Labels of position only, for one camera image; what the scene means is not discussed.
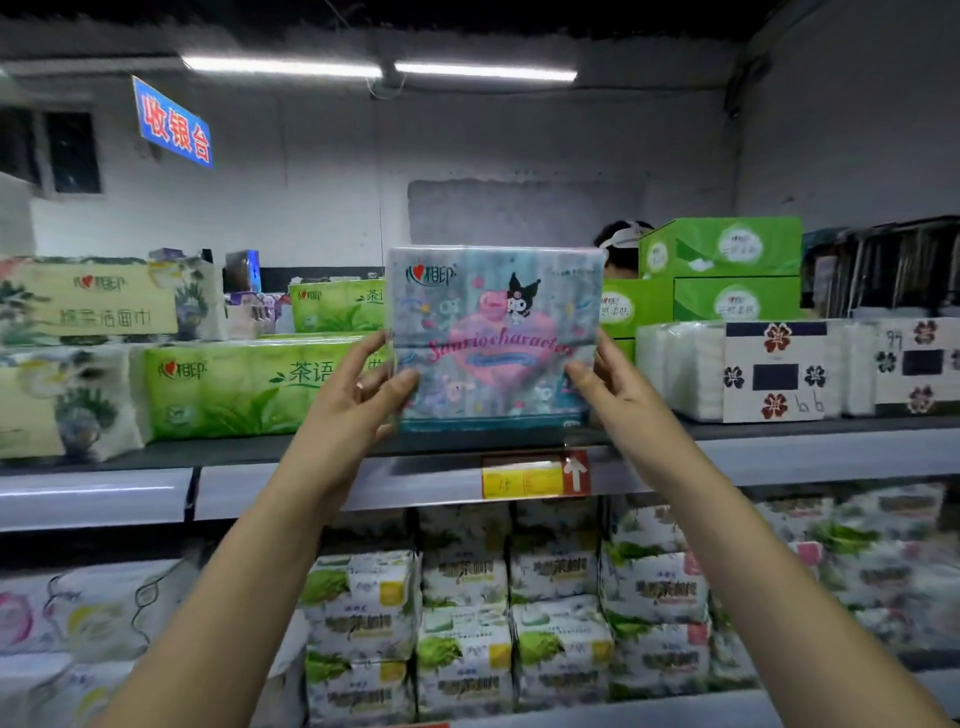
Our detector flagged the person's left hand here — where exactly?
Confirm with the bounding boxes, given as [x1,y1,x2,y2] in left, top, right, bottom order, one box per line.
[288,330,420,483]

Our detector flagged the person's right hand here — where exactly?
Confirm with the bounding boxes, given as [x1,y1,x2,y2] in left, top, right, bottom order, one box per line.
[563,328,700,468]

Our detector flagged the cartoon print tissue pack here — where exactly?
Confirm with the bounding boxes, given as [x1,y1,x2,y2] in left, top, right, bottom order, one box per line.
[384,246,606,435]

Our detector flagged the person's left forearm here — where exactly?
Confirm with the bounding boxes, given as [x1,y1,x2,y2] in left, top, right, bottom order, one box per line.
[93,448,370,728]

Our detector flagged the person's right forearm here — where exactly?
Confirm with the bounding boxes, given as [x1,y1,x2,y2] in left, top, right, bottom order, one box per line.
[621,441,955,728]

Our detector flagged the green tissue box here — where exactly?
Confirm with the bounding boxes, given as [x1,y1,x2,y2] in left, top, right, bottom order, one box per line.
[600,278,675,340]
[672,275,803,324]
[638,216,804,281]

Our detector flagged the small green tissue pack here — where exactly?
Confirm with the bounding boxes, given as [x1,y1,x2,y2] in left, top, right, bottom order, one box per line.
[288,278,388,336]

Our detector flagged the yellow and red price tag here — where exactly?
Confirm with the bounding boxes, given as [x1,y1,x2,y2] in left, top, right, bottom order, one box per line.
[481,449,592,501]

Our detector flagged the white headset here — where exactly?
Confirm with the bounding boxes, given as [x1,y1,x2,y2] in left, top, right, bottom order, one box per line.
[597,222,655,250]

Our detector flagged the large green tissue pack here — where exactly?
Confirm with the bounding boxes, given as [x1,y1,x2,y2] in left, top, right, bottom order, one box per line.
[142,333,393,442]

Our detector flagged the purple print tissue pack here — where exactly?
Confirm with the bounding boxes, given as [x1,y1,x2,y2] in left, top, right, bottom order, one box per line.
[225,291,294,339]

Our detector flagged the white pack with flower label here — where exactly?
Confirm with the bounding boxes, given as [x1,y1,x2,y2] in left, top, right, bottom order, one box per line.
[636,319,846,425]
[842,316,960,420]

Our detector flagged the small blue box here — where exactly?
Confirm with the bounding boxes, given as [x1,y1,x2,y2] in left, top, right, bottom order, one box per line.
[224,249,262,294]

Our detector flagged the stack of green white packets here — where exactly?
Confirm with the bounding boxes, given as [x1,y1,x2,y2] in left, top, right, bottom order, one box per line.
[302,482,960,723]

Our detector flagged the grey metal store shelf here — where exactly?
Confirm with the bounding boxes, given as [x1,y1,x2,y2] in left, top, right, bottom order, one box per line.
[0,414,960,728]

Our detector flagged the cream floral tissue pack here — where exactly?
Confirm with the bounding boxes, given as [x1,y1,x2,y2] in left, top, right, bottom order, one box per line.
[0,343,149,461]
[0,253,228,348]

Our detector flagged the row of dark packaged goods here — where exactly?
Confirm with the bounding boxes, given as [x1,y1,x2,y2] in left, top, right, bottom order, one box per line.
[801,216,960,321]

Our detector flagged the fluorescent tube light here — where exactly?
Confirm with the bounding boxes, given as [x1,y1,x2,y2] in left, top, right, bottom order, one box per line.
[393,59,579,84]
[180,53,384,81]

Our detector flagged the blue hanging sign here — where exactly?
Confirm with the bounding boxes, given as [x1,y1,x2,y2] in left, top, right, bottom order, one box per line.
[131,74,216,169]

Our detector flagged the white pink floral tissue pack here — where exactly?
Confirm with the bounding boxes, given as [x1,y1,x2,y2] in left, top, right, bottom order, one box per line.
[0,557,202,655]

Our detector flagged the dark window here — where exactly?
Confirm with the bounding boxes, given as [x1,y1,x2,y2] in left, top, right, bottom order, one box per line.
[0,105,103,198]

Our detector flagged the white yellow floral tissue pack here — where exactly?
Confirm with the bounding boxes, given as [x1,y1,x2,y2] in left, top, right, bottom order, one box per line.
[0,651,155,728]

